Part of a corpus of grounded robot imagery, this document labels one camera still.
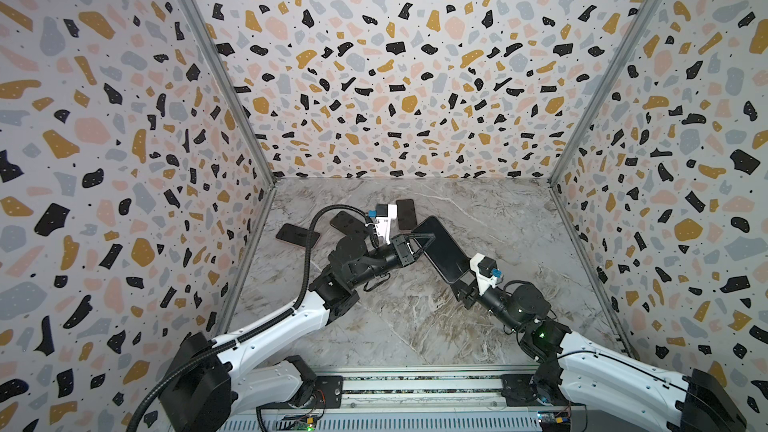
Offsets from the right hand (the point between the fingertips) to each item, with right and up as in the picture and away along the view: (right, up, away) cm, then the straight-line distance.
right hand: (451, 260), depth 71 cm
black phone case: (-3, +3, -5) cm, 6 cm away
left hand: (-5, +7, -8) cm, 11 cm away
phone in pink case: (-10, +10, +39) cm, 42 cm away
